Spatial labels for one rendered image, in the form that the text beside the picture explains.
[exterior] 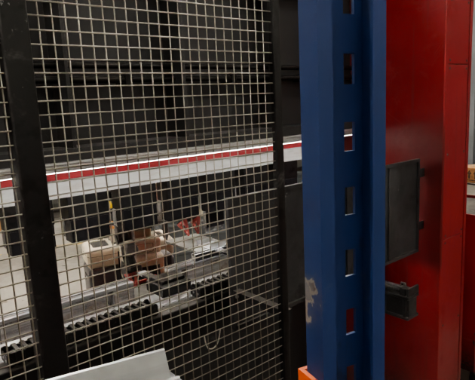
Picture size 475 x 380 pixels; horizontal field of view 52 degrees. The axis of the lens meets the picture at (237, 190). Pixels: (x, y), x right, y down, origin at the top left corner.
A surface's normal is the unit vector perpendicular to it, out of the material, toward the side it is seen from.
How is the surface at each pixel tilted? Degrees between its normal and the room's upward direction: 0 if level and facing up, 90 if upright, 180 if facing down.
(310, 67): 90
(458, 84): 90
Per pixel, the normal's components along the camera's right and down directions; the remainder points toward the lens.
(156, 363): 0.33, -0.45
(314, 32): -0.90, 0.12
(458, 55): 0.65, 0.11
